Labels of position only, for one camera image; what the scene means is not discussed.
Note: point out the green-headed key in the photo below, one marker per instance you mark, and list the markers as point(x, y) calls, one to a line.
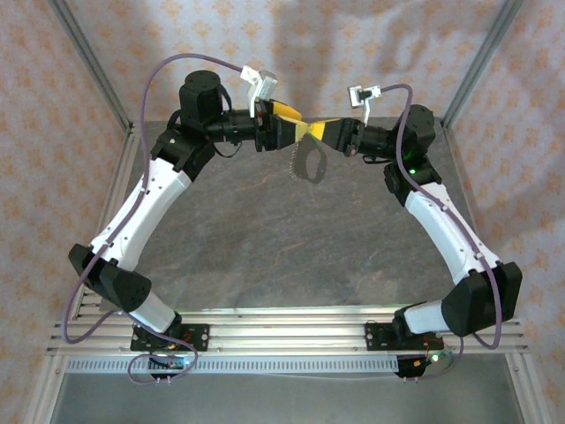
point(314, 138)

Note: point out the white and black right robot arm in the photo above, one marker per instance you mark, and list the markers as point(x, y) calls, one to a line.
point(446, 229)

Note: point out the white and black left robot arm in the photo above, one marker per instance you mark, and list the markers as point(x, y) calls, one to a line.
point(141, 212)

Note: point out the small circuit board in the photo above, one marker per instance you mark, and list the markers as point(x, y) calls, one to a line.
point(174, 363)
point(437, 358)

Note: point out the grey metal lower panel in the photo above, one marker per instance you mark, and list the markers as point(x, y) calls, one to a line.
point(287, 399)

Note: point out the aluminium frame post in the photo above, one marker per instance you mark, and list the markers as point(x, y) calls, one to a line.
point(482, 57)
point(90, 57)

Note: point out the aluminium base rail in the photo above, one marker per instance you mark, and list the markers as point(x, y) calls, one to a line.
point(287, 329)

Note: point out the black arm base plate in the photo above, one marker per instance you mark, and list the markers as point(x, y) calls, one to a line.
point(201, 338)
point(375, 338)

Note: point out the aluminium frame leg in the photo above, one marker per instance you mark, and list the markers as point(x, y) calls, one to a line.
point(523, 388)
point(44, 388)

